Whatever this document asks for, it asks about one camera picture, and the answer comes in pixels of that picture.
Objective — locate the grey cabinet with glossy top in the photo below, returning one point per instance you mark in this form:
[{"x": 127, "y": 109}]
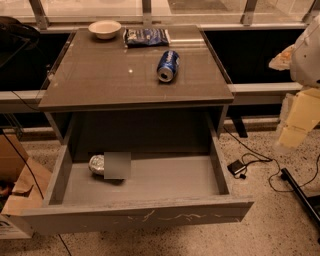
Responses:
[{"x": 104, "y": 75}]

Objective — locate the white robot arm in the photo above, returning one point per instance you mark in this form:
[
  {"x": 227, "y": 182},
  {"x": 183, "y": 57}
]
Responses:
[{"x": 302, "y": 59}]

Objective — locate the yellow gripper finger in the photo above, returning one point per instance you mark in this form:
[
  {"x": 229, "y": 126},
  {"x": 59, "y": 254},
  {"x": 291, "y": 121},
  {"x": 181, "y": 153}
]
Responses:
[
  {"x": 286, "y": 107},
  {"x": 303, "y": 117}
]

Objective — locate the blue chip bag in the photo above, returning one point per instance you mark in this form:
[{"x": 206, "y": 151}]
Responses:
[{"x": 146, "y": 37}]

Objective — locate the white bowl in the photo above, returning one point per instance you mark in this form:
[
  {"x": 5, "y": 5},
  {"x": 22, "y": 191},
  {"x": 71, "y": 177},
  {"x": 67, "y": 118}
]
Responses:
[{"x": 105, "y": 29}]

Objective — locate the brown cardboard box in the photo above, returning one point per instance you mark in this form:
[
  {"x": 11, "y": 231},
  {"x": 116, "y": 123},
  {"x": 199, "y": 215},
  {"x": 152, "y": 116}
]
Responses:
[{"x": 24, "y": 182}]

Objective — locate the black metal stand base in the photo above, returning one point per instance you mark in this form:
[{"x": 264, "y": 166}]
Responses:
[{"x": 310, "y": 203}]

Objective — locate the metal window railing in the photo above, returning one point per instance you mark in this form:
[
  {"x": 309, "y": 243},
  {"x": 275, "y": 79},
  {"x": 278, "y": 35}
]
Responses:
[{"x": 206, "y": 14}]

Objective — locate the silver 7up can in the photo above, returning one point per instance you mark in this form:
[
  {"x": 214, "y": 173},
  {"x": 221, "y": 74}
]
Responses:
[{"x": 96, "y": 164}]

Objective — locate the black chair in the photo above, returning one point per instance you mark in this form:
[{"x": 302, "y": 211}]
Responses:
[{"x": 15, "y": 37}]

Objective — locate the black power adapter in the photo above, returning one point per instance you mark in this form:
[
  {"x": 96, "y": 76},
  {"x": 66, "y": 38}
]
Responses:
[{"x": 236, "y": 167}]

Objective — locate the open grey top drawer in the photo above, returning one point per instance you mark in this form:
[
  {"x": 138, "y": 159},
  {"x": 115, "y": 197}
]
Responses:
[{"x": 161, "y": 168}]

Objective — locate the blue pepsi can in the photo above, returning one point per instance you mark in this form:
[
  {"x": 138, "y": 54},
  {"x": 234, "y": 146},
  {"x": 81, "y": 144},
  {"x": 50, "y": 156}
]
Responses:
[{"x": 168, "y": 66}]

